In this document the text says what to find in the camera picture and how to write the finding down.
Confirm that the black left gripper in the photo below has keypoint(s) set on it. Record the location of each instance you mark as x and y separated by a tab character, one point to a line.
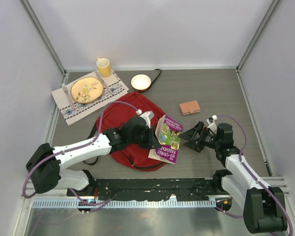
152	141

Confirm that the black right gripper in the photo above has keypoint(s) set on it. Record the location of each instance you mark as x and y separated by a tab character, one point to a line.
194	144

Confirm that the purple treehouse paperback book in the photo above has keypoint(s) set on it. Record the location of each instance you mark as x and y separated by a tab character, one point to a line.
167	132

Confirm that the red student backpack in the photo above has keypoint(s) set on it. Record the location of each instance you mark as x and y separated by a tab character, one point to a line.
114	117

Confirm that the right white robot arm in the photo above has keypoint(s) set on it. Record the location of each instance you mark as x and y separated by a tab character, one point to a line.
263	206

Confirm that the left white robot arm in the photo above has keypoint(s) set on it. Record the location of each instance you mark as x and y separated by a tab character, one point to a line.
49	166

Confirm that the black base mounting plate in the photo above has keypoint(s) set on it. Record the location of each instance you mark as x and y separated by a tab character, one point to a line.
152	189

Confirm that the orange white bowl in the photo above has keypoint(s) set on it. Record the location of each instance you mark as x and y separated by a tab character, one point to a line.
141	82

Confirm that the yellow bird plate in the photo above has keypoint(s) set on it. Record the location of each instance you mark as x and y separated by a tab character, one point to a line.
87	90

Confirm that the patterned cloth placemat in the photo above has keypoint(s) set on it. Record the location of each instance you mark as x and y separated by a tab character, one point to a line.
116	85

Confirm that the yellow mug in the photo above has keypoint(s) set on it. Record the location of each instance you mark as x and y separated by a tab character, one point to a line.
104	67

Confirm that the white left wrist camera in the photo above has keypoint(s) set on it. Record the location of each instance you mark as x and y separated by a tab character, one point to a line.
147	116

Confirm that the pink handled knife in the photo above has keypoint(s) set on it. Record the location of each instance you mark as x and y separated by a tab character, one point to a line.
104	83

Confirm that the pink handled fork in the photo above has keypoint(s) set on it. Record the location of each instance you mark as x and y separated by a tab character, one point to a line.
65	90

